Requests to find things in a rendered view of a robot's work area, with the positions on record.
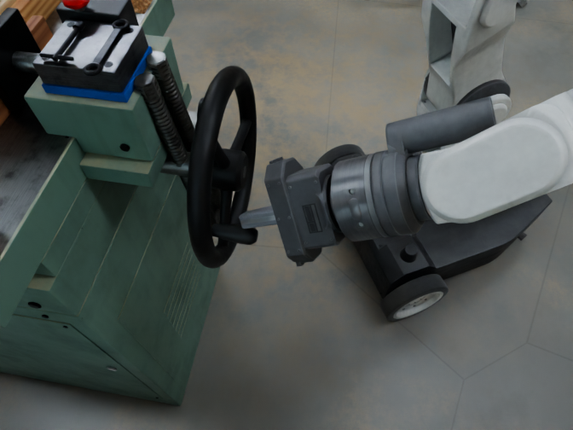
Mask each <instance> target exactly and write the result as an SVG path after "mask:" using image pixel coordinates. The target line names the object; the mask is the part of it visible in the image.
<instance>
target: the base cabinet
mask: <svg viewBox="0 0 573 430"><path fill-rule="evenodd" d="M219 270H220V267H218V268H215V269H211V268H207V267H205V266H204V265H203V264H201V263H200V262H199V260H198V259H197V258H196V256H195V254H194V251H193V248H192V246H191V242H190V238H189V233H188V215H187V190H186V189H185V187H184V185H183V183H182V180H181V178H180V176H178V175H171V174H165V173H160V174H159V176H158V178H157V181H156V183H155V185H154V187H146V186H139V185H137V186H136V189H135V191H134V193H133V195H132V197H131V199H130V202H129V204H128V206H127V208H126V210H125V212H124V216H123V217H122V219H121V221H120V223H119V226H118V228H117V230H116V232H115V235H114V237H113V239H112V241H111V244H110V246H109V248H108V250H107V253H106V255H105V257H104V259H103V260H102V263H101V266H100V268H99V270H98V272H97V274H96V276H95V279H94V281H93V283H92V285H91V287H90V290H89V292H88V294H87V296H86V298H85V301H84V303H83V305H82V307H81V310H80V312H79V313H78V315H77V316H72V315H67V314H61V313H57V312H52V311H42V310H37V309H32V308H27V307H22V306H17V307H16V309H15V310H14V313H13V315H12V317H11V318H10V319H9V322H8V324H7V326H6V327H5V328H0V372H2V373H7V374H12V375H20V376H25V377H29V378H33V379H39V380H43V381H52V382H56V383H61V384H66V385H70V386H79V387H83V388H88V389H92V390H97V391H102V392H110V393H115V394H119V395H125V396H129V397H133V398H142V399H146V400H151V401H156V402H161V403H165V404H174V405H178V406H180V405H181V404H182V400H183V396H184V393H185V390H186V386H187V384H188V378H189V375H190V372H191V368H192V366H193V362H194V357H195V354H196V351H197V348H198V344H199V341H200V336H201V333H202V329H203V327H204V323H205V318H206V315H207V312H208V309H209V305H210V303H211V297H212V294H213V290H214V287H215V284H216V281H217V276H218V272H219Z"/></svg>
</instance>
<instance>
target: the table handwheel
mask: <svg viewBox="0 0 573 430"><path fill-rule="evenodd" d="M233 90H235V93H236V96H237V101H238V105H239V112H240V127H239V129H238V131H237V134H236V137H235V139H234V141H233V143H232V146H231V148H230V149H226V148H221V146H220V144H219V142H218V140H217V139H218V134H219V131H220V126H221V123H222V119H223V114H224V111H225V108H226V106H227V103H228V100H229V98H230V96H231V94H232V92H233ZM256 143H257V112H256V102H255V95H254V90H253V87H252V82H251V80H250V78H249V76H248V74H247V73H246V71H245V70H244V69H242V68H241V67H237V66H228V67H225V68H224V69H222V70H221V71H220V72H219V73H218V74H217V75H216V76H215V78H214V79H213V80H212V81H211V83H210V85H209V87H208V89H207V92H206V93H205V97H204V100H203V102H202V104H201V107H200V112H199V115H198V118H197V122H196V126H195V129H194V137H193V141H192V147H191V152H187V153H188V159H187V161H186V162H184V163H183V164H182V167H177V166H176V164H175V163H173V162H172V160H171V157H170V156H169V154H167V157H166V159H165V163H164V164H163V166H162V169H161V171H160V173H165V174H171V175H178V176H185V177H188V186H187V215H188V233H189V238H190V242H191V246H192V248H193V251H194V254H195V256H196V258H197V259H198V260H199V262H200V263H201V264H203V265H204V266H205V267H207V268H211V269H215V268H218V267H220V266H222V265H223V264H225V263H226V262H227V261H228V259H229V258H230V256H231V255H232V253H233V251H234V249H235V247H236V244H237V243H235V242H232V241H226V240H223V239H220V238H218V243H217V245H216V246H215V245H214V242H213V238H212V232H211V188H213V189H221V200H220V221H219V223H220V224H241V223H240V219H239V216H240V215H241V214H242V213H244V212H247V208H248V203H249V200H250V194H251V189H252V179H253V173H254V165H255V156H256ZM233 191H234V199H233V202H232V194H233ZM231 203H232V206H231Z"/></svg>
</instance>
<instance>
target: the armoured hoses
mask: <svg viewBox="0 0 573 430"><path fill-rule="evenodd" d="M146 63H147V65H148V68H149V70H151V71H153V73H154V74H155V76H154V75H152V74H151V73H142V74H139V75H138V76H136V78H135V80H134V86H135V88H136V90H137V91H139V92H141V93H142V96H143V97H144V100H145V102H146V104H147V105H148V108H149V112H151V115H152V118H153V122H154V123H155V125H156V126H157V129H158V132H159V134H160V135H161V138H162V142H164V145H165V148H166V150H167V151H168V154H169V156H170V157H171V160H172V162H173V163H175V164H176V166H177V167H182V164H183V163H184V162H186V161H187V159H188V153H187V152H191V147H192V141H193V137H194V125H193V122H192V120H191V119H190V116H189V114H188V110H187V108H186V106H185V103H184V101H183V99H182V95H181V93H180V90H179V89H178V86H177V82H176V80H175V79H174V76H173V74H172V71H171V67H170V65H169V62H168V61H167V58H166V56H165V53H163V52H159V51H154V52H153V53H151V54H150V55H148V56H147V58H146ZM155 77H156V78H155ZM156 79H157V80H156ZM158 82H159V83H158ZM159 86H160V87H159ZM161 92H162V93H163V95H162V94H161ZM163 97H164V98H165V100H164V98H163ZM166 103H167V106H166ZM168 109H169V110H170V111H169V110H168ZM171 116H172V117H171ZM174 123H175V124H174ZM183 144H184V145H183ZM184 146H185V147H184ZM185 148H186V149H185ZM186 150H187V151H186ZM180 178H181V180H182V183H183V185H184V187H185V189H186V190H187V186H188V177H185V176H180ZM220 200H221V189H213V188H211V228H212V226H213V224H219V218H220Z"/></svg>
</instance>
